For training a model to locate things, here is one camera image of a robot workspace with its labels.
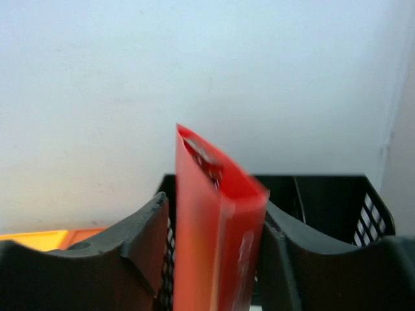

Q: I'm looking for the red folder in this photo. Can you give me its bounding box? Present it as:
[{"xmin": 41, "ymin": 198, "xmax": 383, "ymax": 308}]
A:
[{"xmin": 173, "ymin": 125, "xmax": 269, "ymax": 310}]

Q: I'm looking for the orange drawer box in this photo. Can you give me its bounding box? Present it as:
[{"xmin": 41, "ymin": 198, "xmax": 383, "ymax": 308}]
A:
[{"xmin": 59, "ymin": 227, "xmax": 106, "ymax": 250}]

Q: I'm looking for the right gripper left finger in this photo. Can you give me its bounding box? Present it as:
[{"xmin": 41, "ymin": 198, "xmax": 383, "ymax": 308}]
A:
[{"xmin": 1, "ymin": 192, "xmax": 169, "ymax": 310}]

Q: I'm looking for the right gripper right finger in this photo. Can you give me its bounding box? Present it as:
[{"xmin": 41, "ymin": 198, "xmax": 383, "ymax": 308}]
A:
[{"xmin": 257, "ymin": 202, "xmax": 414, "ymax": 310}]

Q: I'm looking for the yellow drawer box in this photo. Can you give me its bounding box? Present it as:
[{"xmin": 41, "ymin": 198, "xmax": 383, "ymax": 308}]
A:
[{"xmin": 1, "ymin": 230, "xmax": 69, "ymax": 251}]

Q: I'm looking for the black mesh file organizer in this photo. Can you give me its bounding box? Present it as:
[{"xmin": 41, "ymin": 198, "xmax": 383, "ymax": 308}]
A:
[{"xmin": 152, "ymin": 174, "xmax": 396, "ymax": 311}]

